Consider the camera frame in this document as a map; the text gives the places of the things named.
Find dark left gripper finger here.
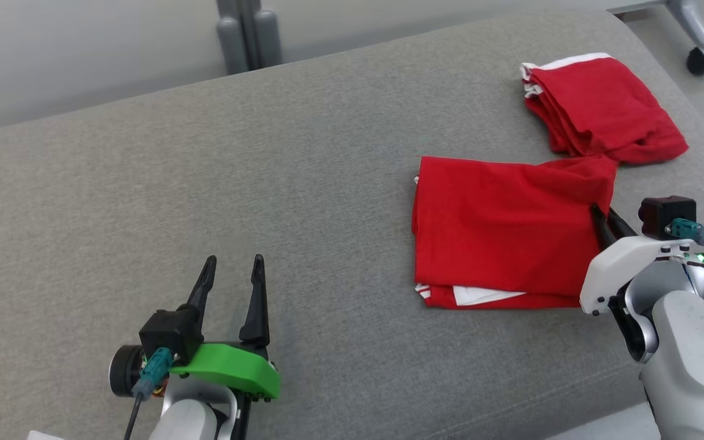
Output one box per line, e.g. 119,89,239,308
239,254,271,347
186,255,217,314

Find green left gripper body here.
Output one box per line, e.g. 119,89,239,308
169,342,281,402

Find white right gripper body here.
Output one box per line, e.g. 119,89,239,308
579,235,704,317

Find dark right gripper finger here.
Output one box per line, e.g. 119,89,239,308
589,205,619,250
607,208,639,241

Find red jersey with white sleeves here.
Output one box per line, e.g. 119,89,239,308
411,155,620,310

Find red shorts with white waistband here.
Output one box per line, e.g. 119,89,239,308
519,53,690,166

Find grey metal leg with caster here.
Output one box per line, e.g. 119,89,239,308
606,0,704,65

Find right black cable teal plug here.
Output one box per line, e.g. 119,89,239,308
665,218,704,273

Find black cable teal plug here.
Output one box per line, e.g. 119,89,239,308
123,347,174,440
665,218,704,273

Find left black cable teal plug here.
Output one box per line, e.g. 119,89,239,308
123,347,174,440

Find grey upright metal post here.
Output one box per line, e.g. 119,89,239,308
216,0,284,76

